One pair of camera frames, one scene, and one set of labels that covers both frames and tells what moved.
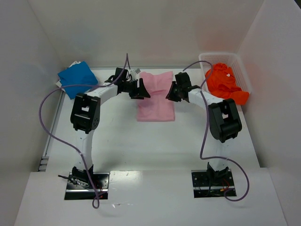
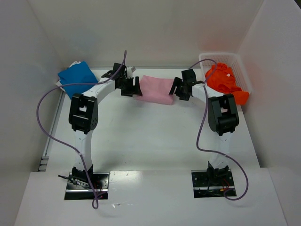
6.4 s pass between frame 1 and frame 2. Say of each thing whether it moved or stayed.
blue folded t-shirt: stayed
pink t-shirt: moved
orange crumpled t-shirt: stayed
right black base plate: stayed
